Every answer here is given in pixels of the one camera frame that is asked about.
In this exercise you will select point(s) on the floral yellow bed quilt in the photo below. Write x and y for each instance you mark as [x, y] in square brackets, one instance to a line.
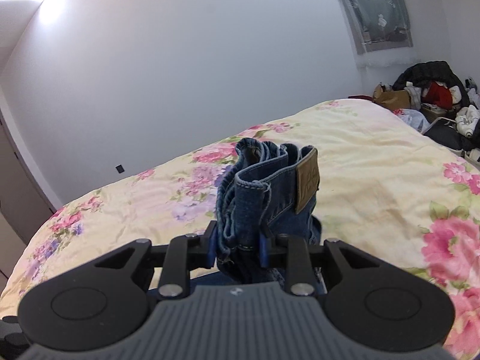
[384, 188]

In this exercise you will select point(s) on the black wall socket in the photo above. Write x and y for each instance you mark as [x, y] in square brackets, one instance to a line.
[120, 169]

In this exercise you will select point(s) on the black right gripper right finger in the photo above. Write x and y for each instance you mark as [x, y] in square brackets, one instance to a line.
[291, 253]

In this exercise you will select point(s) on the brown paper bag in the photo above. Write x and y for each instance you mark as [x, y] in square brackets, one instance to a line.
[390, 99]

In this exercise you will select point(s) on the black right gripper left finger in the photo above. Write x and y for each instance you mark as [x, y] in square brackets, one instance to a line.
[192, 251]

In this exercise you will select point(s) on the beige wardrobe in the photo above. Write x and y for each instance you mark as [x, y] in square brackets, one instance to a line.
[23, 207]

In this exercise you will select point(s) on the blue denim jeans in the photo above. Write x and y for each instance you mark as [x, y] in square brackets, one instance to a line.
[269, 191]

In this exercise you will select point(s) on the grey patterned curtain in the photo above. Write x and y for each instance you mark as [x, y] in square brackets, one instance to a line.
[378, 24]

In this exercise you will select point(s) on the pile of clothes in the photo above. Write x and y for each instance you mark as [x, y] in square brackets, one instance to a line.
[450, 107]

